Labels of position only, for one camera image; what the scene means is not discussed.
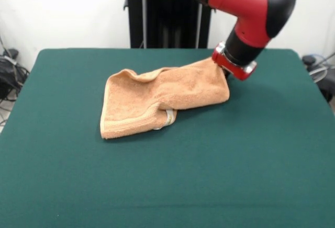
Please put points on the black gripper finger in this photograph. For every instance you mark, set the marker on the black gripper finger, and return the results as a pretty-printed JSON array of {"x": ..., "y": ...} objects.
[{"x": 227, "y": 74}]

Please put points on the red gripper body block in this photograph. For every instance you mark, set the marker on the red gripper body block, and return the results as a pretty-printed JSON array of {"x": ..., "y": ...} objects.
[{"x": 233, "y": 70}]

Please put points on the tan terry towel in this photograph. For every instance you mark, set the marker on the tan terry towel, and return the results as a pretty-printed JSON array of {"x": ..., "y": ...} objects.
[{"x": 170, "y": 92}]

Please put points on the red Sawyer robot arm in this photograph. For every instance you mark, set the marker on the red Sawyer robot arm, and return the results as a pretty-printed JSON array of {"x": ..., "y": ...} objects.
[{"x": 248, "y": 5}]

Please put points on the black floor equipment lump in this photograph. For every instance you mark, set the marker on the black floor equipment lump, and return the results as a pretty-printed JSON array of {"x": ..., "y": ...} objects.
[
  {"x": 8, "y": 76},
  {"x": 327, "y": 81}
]

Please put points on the dark green table cloth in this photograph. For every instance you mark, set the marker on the dark green table cloth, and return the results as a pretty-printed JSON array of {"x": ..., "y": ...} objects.
[{"x": 104, "y": 173}]

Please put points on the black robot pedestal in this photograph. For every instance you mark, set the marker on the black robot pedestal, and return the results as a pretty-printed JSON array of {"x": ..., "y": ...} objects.
[{"x": 162, "y": 16}]

